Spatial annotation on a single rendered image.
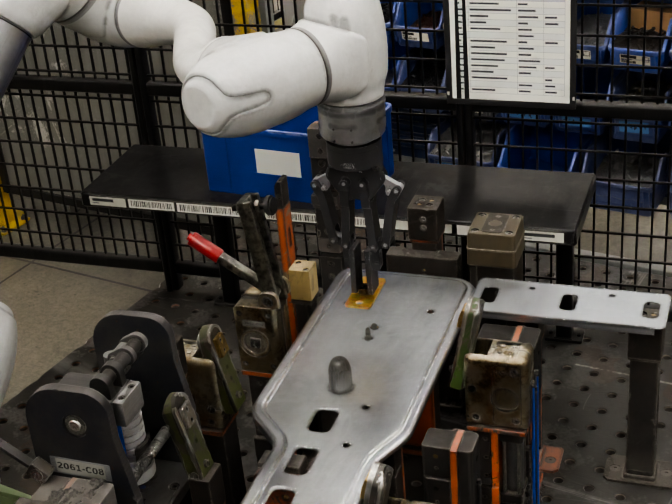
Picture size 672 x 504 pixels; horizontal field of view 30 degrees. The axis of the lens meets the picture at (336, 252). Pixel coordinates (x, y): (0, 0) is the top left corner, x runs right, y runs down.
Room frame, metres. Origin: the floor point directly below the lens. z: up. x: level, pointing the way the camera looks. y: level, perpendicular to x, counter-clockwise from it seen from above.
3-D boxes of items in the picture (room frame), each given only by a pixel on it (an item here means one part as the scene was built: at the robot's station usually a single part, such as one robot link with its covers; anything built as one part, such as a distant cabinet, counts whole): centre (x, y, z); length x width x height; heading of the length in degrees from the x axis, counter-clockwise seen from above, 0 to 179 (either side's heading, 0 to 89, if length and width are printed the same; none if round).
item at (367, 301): (1.54, -0.04, 1.08); 0.08 x 0.04 x 0.01; 159
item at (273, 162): (2.04, 0.05, 1.10); 0.30 x 0.17 x 0.13; 63
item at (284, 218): (1.69, 0.07, 0.95); 0.03 x 0.01 x 0.50; 159
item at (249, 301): (1.60, 0.12, 0.88); 0.07 x 0.06 x 0.35; 69
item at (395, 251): (1.79, -0.14, 0.85); 0.12 x 0.03 x 0.30; 69
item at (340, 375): (1.43, 0.01, 1.02); 0.03 x 0.03 x 0.07
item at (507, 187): (2.02, 0.00, 1.02); 0.90 x 0.22 x 0.03; 69
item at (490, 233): (1.75, -0.25, 0.88); 0.08 x 0.08 x 0.36; 69
